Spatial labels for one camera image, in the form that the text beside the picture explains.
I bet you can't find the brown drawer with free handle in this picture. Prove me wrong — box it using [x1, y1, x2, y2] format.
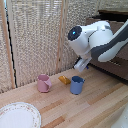
[89, 59, 128, 81]

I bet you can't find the white patterned plate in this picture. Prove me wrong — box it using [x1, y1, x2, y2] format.
[0, 101, 42, 128]

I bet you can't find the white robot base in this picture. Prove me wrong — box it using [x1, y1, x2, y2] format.
[111, 105, 128, 128]

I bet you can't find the yellow wooden block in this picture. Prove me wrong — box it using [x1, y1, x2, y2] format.
[58, 75, 72, 85]

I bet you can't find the thin wooden post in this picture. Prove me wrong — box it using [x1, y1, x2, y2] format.
[54, 0, 67, 76]

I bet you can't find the dark brown drawer cabinet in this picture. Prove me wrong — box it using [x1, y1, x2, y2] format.
[85, 9, 128, 83]

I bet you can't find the woven bamboo screen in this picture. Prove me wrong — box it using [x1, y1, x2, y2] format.
[6, 0, 128, 88]

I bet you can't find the blue mug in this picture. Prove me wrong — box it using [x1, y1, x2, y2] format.
[69, 75, 86, 96]

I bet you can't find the pink mug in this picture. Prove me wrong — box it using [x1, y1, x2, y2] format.
[36, 73, 53, 94]

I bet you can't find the wide wooden post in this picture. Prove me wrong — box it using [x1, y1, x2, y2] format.
[0, 0, 17, 90]

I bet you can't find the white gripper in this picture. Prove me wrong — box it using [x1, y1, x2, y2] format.
[73, 55, 93, 73]

